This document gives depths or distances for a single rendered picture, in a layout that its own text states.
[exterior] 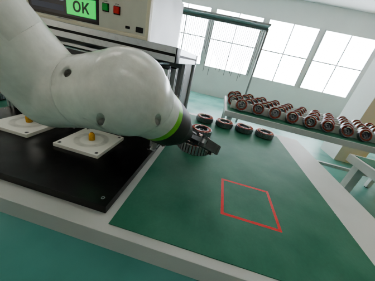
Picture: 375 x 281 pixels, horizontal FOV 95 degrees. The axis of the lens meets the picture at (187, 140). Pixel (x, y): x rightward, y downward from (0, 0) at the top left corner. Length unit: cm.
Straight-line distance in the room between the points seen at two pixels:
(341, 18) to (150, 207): 759
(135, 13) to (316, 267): 81
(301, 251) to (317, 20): 721
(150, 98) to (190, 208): 34
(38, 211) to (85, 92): 34
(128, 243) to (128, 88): 32
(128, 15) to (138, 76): 50
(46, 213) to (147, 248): 22
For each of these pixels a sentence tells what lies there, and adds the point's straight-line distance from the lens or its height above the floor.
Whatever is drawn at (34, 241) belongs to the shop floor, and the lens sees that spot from 143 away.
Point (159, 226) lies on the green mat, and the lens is 43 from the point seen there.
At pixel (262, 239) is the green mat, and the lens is 50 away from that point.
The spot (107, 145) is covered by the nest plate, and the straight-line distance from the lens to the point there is 63.
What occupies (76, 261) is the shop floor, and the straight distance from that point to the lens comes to 129.
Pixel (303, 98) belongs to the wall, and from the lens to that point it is 751.
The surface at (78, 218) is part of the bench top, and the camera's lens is 46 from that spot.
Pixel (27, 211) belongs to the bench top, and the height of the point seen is 73.
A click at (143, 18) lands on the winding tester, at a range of 67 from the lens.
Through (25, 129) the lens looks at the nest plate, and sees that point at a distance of 77.
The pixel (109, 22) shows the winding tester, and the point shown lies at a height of 115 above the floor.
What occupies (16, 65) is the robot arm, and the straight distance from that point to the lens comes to 28.
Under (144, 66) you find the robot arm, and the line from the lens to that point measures 20.
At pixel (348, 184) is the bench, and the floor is 56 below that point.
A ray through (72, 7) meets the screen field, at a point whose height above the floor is 116.
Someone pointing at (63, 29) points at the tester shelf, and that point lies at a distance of 78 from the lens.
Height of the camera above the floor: 109
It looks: 25 degrees down
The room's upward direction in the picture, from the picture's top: 13 degrees clockwise
